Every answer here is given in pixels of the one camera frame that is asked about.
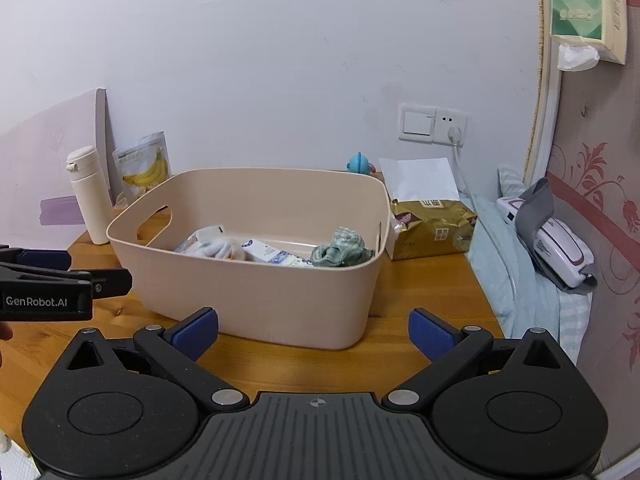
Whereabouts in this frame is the banana chips pouch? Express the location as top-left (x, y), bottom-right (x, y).
top-left (112, 131), bottom-right (171, 204)

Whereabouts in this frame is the white wall switch socket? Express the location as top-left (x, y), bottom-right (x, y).
top-left (398, 103), bottom-right (469, 146)

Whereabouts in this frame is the white power cable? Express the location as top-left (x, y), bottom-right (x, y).
top-left (447, 127), bottom-right (507, 261)

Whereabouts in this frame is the white cloth bundle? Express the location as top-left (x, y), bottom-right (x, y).
top-left (174, 224), bottom-right (245, 261)

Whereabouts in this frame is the beige plastic storage basket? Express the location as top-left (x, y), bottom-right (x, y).
top-left (106, 168), bottom-right (390, 350)

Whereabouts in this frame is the white blood pressure monitor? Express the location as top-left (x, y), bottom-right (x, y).
top-left (526, 218), bottom-right (598, 294)

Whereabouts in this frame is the green checked cloth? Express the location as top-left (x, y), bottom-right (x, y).
top-left (310, 226), bottom-right (375, 268)

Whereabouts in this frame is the white paper sheet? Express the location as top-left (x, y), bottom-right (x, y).
top-left (380, 157), bottom-right (459, 202)

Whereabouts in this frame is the grey pressure cuff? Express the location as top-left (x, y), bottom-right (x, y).
top-left (515, 178), bottom-right (554, 255)

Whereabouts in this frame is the cream thermos bottle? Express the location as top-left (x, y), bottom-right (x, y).
top-left (66, 145), bottom-right (114, 245)

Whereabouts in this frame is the blue cartoon figurine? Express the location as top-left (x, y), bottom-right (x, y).
top-left (346, 152), bottom-right (378, 176)

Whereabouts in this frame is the green tissue box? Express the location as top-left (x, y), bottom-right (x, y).
top-left (551, 0), bottom-right (628, 73)

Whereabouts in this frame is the pink leaning board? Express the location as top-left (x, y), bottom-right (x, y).
top-left (0, 89), bottom-right (107, 249)

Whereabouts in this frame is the light blue bedding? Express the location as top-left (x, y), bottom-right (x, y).
top-left (463, 194), bottom-right (592, 362)

